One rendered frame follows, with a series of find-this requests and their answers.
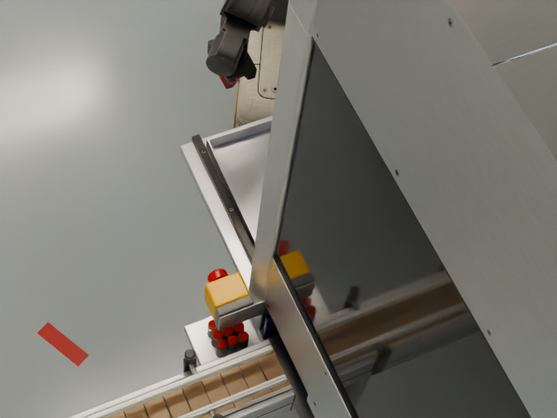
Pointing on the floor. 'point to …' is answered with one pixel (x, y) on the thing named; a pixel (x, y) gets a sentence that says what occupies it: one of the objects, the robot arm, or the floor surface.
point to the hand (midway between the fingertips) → (229, 85)
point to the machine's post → (282, 143)
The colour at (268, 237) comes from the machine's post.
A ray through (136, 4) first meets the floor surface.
